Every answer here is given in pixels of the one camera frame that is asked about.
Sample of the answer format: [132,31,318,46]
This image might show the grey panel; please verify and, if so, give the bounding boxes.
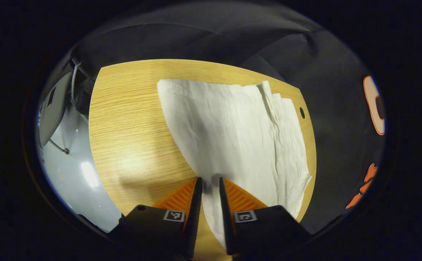
[38,72,74,147]

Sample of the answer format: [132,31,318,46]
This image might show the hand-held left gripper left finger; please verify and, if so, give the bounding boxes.
[108,177,203,260]

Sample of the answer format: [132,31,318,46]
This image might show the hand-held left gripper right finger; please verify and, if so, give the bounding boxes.
[219,177,311,256]

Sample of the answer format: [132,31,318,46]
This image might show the thin black cable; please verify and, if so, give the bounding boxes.
[49,139,70,155]

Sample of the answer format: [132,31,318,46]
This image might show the white jeans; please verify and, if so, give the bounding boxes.
[156,79,312,249]

